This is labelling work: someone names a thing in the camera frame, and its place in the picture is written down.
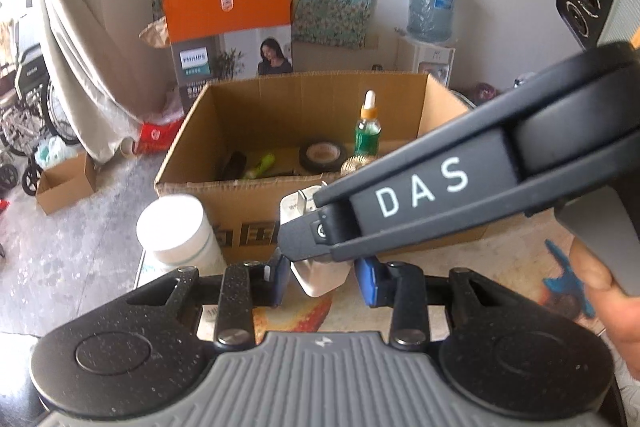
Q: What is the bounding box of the printed tablecloth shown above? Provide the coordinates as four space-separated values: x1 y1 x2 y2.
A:
135 177 640 427

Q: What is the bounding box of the white plastic jar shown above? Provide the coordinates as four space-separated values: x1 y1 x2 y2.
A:
136 196 228 278

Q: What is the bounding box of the dark side table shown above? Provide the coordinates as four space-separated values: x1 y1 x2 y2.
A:
452 82 503 110

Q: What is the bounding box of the person's right hand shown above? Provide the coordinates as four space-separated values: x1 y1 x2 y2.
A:
570 237 640 380

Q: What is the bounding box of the wheelchair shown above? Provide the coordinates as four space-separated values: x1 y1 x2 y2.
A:
0 44 81 195

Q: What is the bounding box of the white water dispenser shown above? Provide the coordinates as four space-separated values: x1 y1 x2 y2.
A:
397 32 457 89

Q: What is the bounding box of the blue water jug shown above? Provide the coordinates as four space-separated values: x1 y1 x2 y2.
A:
406 0 458 47

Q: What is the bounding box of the light green bag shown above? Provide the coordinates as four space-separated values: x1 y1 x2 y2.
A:
35 137 81 168

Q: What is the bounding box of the light green tube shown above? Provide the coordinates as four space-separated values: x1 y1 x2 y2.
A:
244 152 277 179

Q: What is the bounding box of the white charger plug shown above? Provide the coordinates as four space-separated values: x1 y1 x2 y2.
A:
279 181 353 299

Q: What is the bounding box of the small cardboard box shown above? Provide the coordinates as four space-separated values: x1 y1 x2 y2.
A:
35 151 97 215

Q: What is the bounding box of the beige curtain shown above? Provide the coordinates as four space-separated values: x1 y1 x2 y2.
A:
32 0 168 163

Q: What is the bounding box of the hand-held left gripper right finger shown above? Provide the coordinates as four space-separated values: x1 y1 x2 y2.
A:
356 257 506 350

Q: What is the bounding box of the black tape roll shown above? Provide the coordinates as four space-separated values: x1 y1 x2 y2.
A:
299 140 347 175

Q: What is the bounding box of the green dropper bottle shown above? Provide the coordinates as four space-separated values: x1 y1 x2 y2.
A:
354 90 382 158

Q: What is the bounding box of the red packet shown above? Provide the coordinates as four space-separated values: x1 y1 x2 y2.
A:
136 120 186 154

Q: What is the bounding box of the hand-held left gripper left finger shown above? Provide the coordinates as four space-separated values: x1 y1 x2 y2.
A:
127 254 292 353

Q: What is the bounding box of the large brown cardboard box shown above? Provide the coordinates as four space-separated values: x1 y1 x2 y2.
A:
155 72 488 265

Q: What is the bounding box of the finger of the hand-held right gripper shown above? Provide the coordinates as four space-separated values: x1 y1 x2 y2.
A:
276 210 351 262

